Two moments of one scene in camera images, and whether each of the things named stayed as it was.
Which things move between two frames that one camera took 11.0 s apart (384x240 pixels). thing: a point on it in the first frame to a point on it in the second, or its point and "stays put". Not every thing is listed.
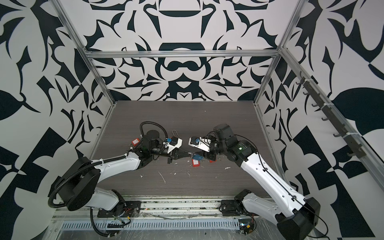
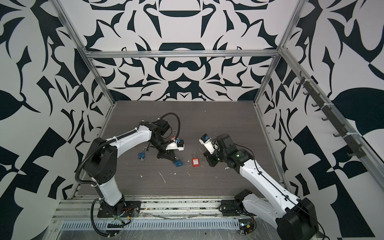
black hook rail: [354, 147] stays put
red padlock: [195, 163] stays put
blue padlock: [197, 157] to [178, 163]
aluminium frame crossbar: [181, 54] stays put
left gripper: [175, 155] to [167, 155]
